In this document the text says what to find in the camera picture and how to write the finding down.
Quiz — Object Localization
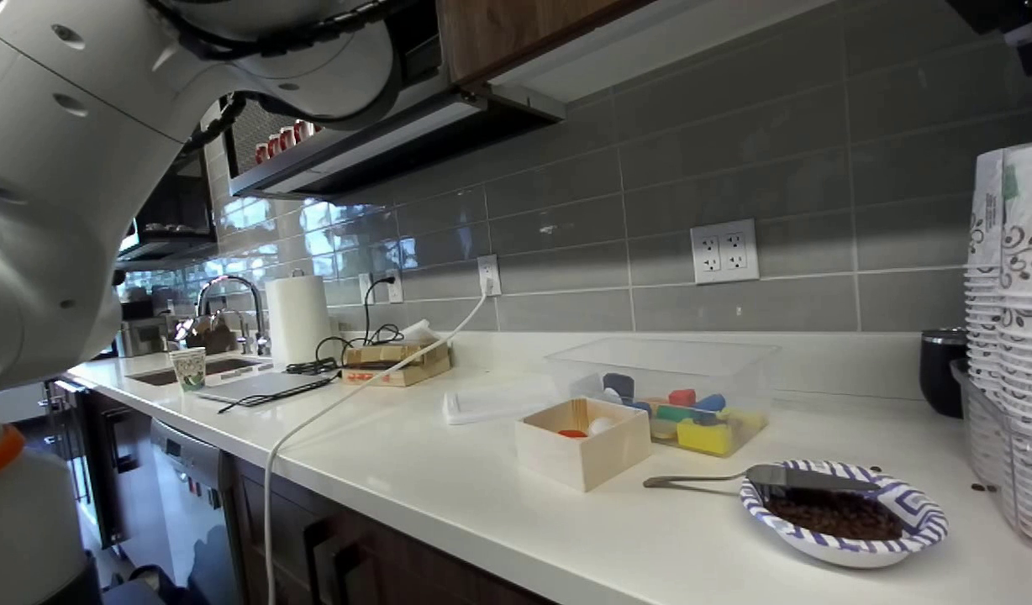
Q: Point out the white plastic bag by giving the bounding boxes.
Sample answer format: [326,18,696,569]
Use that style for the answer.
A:
[396,316,440,345]

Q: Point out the metal spoon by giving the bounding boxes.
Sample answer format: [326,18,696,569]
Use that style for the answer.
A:
[641,461,887,503]

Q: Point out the brown coffee beans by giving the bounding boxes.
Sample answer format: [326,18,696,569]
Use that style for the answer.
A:
[764,483,911,545]

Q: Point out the black tumbler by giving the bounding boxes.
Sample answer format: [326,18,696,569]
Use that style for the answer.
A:
[917,322,972,419]

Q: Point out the wooden upper cabinet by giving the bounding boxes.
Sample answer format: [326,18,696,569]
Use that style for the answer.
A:
[223,0,843,201]

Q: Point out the steel dishwasher front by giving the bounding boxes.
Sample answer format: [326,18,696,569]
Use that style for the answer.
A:
[140,412,234,605]

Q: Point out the brown cardboard box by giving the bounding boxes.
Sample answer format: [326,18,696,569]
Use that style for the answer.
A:
[342,331,452,373]

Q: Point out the blue patterned paper plate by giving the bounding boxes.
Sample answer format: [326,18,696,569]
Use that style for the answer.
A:
[736,455,953,572]

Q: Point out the clear plastic bin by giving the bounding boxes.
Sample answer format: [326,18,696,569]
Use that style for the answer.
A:
[545,331,785,461]

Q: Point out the wooden box with orange label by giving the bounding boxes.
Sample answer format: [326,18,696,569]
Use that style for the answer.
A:
[340,348,462,394]

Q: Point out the grey flat tray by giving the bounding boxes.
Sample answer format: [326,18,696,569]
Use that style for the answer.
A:
[196,367,340,412]

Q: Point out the white power cable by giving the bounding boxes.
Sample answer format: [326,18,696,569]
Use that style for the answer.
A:
[258,291,493,605]

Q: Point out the row of red capsules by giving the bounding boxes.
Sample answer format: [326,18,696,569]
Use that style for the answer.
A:
[250,114,319,167]

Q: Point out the dark wooden lower cabinets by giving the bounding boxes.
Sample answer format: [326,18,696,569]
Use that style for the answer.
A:
[71,382,558,605]

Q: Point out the green block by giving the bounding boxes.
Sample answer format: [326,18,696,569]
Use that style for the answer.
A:
[650,403,699,431]

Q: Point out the white paper towel roll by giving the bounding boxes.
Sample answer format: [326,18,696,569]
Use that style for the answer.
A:
[264,272,332,371]

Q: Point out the light wooden box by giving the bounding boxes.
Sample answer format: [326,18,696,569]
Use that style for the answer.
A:
[511,394,656,497]

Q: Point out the patterned paper cup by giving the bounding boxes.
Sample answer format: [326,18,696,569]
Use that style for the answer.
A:
[999,137,1032,302]
[167,343,213,394]

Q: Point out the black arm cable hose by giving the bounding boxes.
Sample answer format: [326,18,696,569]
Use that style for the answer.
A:
[140,0,410,155]

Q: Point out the white wall outlet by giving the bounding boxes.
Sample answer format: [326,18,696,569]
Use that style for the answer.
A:
[685,218,764,286]
[475,253,506,302]
[355,270,408,310]

